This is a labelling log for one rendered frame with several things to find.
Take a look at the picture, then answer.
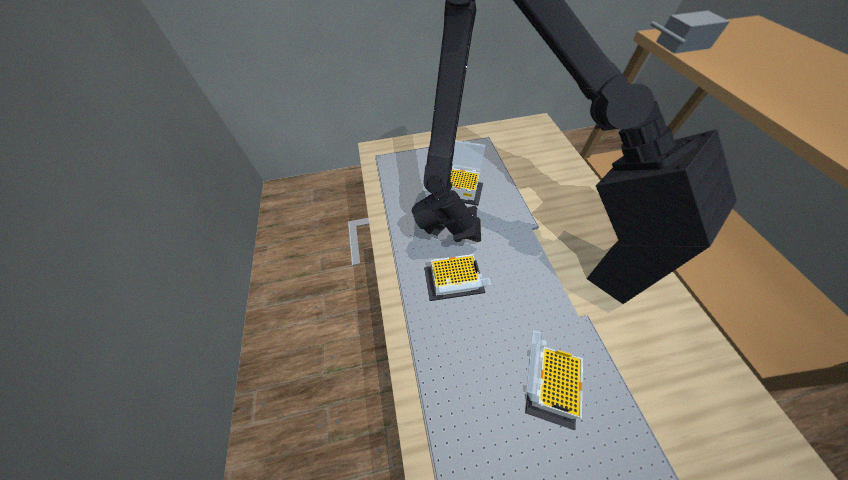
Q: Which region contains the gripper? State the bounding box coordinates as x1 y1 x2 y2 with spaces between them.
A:
448 205 481 242

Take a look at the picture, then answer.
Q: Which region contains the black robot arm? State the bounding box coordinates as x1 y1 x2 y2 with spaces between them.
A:
411 0 697 236

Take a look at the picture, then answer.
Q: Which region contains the yellow perforated plate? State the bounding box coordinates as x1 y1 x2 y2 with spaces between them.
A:
450 170 478 190

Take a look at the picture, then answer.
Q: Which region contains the white tip box with lid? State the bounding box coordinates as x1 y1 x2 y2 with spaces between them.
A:
526 331 583 419

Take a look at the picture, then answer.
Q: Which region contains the yellow perforated tip rack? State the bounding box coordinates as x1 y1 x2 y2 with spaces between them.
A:
540 349 580 416
432 256 478 287

